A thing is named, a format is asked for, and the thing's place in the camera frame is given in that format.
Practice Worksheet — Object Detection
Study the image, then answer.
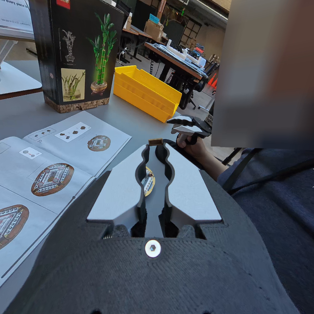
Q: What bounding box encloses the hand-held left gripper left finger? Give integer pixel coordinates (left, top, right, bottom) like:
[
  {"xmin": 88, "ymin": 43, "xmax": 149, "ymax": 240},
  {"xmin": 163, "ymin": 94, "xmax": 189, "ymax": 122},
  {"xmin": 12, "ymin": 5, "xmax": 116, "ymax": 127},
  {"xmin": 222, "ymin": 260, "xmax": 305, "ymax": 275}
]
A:
[{"xmin": 87, "ymin": 144, "xmax": 150, "ymax": 238}]

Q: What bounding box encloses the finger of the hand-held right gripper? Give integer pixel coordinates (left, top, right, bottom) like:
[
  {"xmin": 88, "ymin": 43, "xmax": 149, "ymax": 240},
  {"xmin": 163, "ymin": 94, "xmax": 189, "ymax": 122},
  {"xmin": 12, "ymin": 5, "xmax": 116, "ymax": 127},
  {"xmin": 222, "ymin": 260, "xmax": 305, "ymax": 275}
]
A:
[
  {"xmin": 167, "ymin": 115, "xmax": 195, "ymax": 124},
  {"xmin": 171, "ymin": 124, "xmax": 195, "ymax": 135}
]

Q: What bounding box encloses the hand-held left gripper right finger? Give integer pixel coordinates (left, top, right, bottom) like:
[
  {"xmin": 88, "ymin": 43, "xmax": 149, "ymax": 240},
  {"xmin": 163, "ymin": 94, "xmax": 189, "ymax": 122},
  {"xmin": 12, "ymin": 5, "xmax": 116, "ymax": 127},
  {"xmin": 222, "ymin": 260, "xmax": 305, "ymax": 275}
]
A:
[{"xmin": 158, "ymin": 143, "xmax": 223, "ymax": 238}]

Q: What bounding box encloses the round lego base build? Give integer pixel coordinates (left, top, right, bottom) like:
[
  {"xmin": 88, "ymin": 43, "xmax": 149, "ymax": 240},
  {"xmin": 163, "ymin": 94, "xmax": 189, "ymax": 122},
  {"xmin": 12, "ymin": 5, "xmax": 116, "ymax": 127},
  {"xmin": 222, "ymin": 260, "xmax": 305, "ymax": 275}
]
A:
[{"xmin": 144, "ymin": 166, "xmax": 156, "ymax": 197}]

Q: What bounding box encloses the person's right forearm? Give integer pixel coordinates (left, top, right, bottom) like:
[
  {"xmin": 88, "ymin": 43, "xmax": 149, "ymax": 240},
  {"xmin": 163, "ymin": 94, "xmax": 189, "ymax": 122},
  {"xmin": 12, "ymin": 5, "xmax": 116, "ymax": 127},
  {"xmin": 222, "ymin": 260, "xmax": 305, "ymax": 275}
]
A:
[{"xmin": 196, "ymin": 152, "xmax": 227, "ymax": 182}]

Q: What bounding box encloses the lego instruction booklet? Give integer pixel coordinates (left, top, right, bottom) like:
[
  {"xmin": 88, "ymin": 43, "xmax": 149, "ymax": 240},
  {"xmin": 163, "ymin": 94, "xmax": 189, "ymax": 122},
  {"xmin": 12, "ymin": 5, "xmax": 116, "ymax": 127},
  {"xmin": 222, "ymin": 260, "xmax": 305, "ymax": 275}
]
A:
[{"xmin": 0, "ymin": 110, "xmax": 132, "ymax": 287}]

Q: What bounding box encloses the black lego set box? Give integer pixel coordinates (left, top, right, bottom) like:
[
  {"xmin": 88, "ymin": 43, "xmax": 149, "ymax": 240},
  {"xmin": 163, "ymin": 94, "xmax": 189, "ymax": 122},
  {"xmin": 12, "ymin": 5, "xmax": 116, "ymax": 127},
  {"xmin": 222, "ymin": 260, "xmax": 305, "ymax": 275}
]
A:
[{"xmin": 28, "ymin": 0, "xmax": 124, "ymax": 114}]

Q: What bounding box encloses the person's right hand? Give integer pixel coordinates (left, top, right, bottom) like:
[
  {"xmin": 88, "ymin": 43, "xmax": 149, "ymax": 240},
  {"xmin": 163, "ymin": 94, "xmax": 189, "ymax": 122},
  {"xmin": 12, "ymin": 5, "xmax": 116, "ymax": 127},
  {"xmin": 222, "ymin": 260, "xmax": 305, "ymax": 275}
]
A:
[{"xmin": 176, "ymin": 132, "xmax": 209, "ymax": 163}]

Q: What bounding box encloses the black office chair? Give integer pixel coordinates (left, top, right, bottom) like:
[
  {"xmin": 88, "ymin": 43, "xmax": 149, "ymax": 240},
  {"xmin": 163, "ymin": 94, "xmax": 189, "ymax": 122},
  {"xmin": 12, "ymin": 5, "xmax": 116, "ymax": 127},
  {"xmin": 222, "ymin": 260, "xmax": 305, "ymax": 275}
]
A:
[{"xmin": 180, "ymin": 62, "xmax": 219, "ymax": 111}]

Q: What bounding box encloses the yellow plastic storage bin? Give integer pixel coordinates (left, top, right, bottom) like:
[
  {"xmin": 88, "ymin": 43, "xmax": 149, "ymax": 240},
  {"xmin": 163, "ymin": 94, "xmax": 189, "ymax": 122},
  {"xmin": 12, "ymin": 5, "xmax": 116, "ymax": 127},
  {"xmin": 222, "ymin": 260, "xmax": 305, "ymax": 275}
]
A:
[{"xmin": 113, "ymin": 65, "xmax": 182, "ymax": 123}]

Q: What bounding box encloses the background desk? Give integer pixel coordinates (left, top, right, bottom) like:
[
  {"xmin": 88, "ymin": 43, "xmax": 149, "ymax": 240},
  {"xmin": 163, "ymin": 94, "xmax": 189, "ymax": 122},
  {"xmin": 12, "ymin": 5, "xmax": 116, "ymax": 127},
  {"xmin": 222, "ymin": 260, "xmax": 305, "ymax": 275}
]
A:
[{"xmin": 144, "ymin": 42, "xmax": 203, "ymax": 109}]

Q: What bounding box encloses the person's navy sweater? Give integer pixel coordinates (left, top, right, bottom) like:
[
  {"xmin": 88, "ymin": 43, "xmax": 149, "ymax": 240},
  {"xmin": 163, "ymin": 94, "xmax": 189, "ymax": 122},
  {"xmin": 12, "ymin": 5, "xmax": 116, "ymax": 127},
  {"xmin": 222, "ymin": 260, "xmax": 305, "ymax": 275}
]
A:
[{"xmin": 217, "ymin": 147, "xmax": 314, "ymax": 314}]

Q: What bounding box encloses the cardboard box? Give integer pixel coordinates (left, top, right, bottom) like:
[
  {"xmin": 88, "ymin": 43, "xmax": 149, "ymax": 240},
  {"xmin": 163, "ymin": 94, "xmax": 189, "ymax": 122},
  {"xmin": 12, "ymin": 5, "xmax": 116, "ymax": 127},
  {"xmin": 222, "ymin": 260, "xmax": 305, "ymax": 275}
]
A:
[{"xmin": 144, "ymin": 20, "xmax": 163, "ymax": 41}]

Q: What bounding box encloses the white document stand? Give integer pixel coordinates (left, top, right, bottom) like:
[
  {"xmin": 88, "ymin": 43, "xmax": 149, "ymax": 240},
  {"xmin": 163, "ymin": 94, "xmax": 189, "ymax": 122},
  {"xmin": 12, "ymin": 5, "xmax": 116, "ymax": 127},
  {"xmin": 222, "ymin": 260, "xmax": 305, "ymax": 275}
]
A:
[{"xmin": 0, "ymin": 39, "xmax": 43, "ymax": 95}]

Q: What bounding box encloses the printed instruction sheet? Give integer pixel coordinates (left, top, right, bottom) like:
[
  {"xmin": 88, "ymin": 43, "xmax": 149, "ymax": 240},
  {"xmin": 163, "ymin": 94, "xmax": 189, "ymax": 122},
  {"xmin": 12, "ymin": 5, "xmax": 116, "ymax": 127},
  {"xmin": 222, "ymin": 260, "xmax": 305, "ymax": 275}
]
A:
[{"xmin": 0, "ymin": 0, "xmax": 33, "ymax": 32}]

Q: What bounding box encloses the black strap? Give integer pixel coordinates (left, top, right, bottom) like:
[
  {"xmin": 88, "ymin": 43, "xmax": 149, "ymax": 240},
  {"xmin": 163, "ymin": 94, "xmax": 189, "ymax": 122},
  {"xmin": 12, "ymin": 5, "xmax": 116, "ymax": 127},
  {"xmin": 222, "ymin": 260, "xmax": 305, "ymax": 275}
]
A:
[{"xmin": 222, "ymin": 147, "xmax": 262, "ymax": 195}]

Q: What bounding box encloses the black cord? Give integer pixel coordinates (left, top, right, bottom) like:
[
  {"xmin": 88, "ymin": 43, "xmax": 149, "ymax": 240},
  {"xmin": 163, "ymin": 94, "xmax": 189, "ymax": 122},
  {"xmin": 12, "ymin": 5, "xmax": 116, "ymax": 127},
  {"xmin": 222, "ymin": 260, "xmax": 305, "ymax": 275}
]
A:
[{"xmin": 229, "ymin": 159, "xmax": 314, "ymax": 195}]

